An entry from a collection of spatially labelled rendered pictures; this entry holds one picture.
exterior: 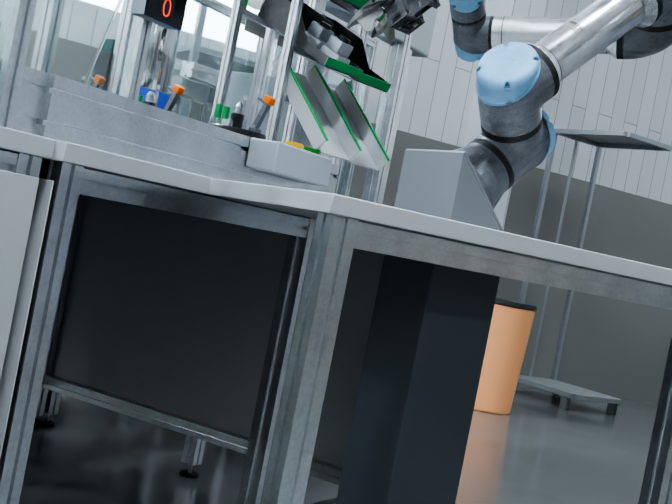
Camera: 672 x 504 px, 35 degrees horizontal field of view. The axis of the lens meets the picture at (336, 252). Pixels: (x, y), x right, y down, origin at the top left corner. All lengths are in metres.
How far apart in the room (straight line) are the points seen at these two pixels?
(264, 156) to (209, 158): 0.12
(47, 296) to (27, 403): 0.16
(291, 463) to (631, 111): 7.24
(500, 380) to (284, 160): 4.26
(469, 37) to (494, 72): 0.40
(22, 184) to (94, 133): 0.23
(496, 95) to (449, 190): 0.19
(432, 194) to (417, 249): 0.33
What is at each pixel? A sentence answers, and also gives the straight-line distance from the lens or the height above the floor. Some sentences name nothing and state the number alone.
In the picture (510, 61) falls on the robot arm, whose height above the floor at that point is 1.17.
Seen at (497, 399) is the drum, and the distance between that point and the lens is 6.26.
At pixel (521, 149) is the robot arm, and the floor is 1.03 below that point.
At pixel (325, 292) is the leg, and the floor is 0.72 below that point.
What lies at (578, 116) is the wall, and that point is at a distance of 8.26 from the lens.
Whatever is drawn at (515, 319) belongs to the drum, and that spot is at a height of 0.55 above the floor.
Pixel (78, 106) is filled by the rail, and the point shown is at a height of 0.92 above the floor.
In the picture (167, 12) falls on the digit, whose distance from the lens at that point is 2.32.
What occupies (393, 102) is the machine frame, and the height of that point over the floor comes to 1.35.
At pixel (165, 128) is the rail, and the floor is 0.93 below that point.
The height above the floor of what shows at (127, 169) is 0.84.
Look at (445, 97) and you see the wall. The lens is 7.45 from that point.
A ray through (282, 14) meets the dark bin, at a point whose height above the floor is 1.31.
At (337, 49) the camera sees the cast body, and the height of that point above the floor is 1.23.
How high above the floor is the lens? 0.79
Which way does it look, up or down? 1 degrees down
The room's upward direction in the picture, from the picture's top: 11 degrees clockwise
